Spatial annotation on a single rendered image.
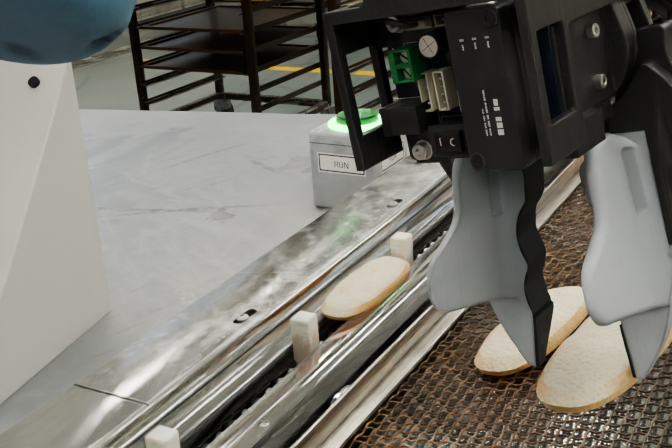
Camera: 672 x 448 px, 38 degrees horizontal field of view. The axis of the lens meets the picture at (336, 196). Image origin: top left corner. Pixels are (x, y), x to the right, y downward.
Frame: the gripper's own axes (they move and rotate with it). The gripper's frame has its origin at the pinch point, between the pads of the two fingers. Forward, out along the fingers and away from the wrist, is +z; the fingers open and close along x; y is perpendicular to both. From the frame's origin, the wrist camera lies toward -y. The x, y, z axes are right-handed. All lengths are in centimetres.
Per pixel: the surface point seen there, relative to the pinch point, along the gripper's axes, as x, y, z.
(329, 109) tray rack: -248, -272, 52
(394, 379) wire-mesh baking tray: -12.9, -3.2, 5.5
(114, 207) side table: -63, -26, 5
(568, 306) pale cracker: -7.2, -11.4, 4.8
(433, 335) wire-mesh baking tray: -13.7, -8.1, 5.5
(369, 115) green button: -40, -39, 0
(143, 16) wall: -541, -433, 9
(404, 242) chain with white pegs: -26.0, -22.8, 6.3
